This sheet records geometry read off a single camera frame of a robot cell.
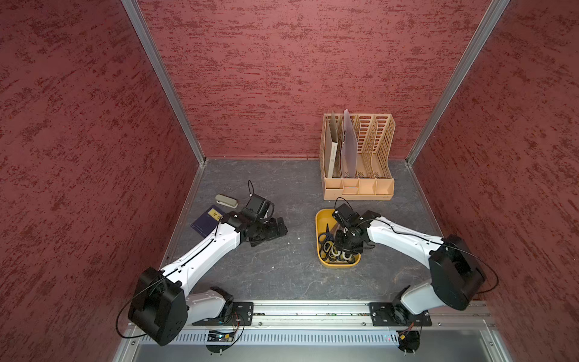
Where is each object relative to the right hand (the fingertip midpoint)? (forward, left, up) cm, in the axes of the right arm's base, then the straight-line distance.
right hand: (339, 252), depth 85 cm
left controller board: (-25, +44, -4) cm, 51 cm away
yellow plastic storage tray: (+14, +5, +3) cm, 15 cm away
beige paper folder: (+34, +2, +25) cm, 43 cm away
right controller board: (-28, -19, -5) cm, 34 cm away
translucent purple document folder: (+54, -12, +4) cm, 56 cm away
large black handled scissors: (-1, +2, +2) cm, 3 cm away
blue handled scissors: (+7, +4, -1) cm, 9 cm away
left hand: (+3, +24, +8) cm, 25 cm away
